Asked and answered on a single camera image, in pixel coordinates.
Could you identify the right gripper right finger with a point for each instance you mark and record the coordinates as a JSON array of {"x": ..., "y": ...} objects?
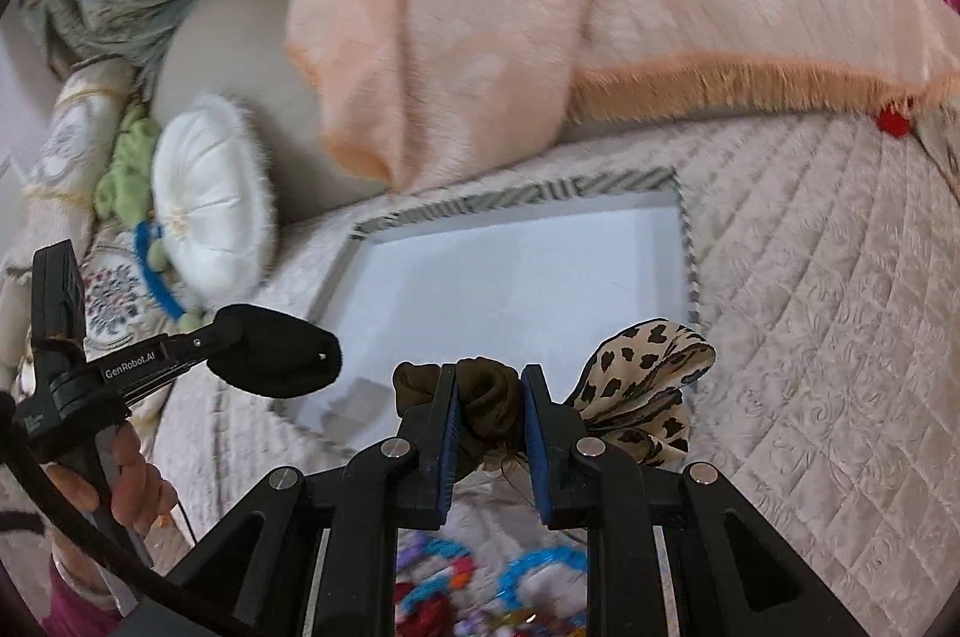
[{"x": 560, "y": 484}]

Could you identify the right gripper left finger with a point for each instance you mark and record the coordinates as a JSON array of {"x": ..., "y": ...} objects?
[{"x": 424, "y": 494}]

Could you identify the brown scrunchie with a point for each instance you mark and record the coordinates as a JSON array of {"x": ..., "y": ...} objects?
[{"x": 491, "y": 407}]

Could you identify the leopard print bow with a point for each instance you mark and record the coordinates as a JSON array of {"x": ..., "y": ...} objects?
[{"x": 630, "y": 393}]

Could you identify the black fabric hair accessory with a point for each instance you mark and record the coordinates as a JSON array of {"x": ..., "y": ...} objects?
[{"x": 271, "y": 354}]

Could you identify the left hand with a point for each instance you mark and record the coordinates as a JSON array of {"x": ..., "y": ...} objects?
[{"x": 139, "y": 496}]

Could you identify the embroidered floral pillow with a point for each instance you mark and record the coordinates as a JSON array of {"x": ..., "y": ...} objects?
[{"x": 118, "y": 307}]

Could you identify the striped white tray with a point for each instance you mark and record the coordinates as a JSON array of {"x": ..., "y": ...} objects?
[{"x": 538, "y": 274}]

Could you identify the cylindrical embroidered bolster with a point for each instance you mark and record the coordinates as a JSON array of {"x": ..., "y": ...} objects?
[{"x": 59, "y": 189}]

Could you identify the green blue plush toy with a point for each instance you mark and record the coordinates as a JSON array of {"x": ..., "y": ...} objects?
[{"x": 125, "y": 194}]

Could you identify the round white cushion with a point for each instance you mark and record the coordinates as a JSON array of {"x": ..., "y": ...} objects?
[{"x": 213, "y": 200}]

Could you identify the beige quilted bedspread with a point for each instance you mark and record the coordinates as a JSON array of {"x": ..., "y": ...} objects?
[{"x": 827, "y": 255}]

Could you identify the beige headboard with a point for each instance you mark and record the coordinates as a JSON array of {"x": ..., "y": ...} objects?
[{"x": 236, "y": 48}]

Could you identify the red small object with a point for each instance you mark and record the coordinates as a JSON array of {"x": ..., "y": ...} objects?
[{"x": 891, "y": 121}]

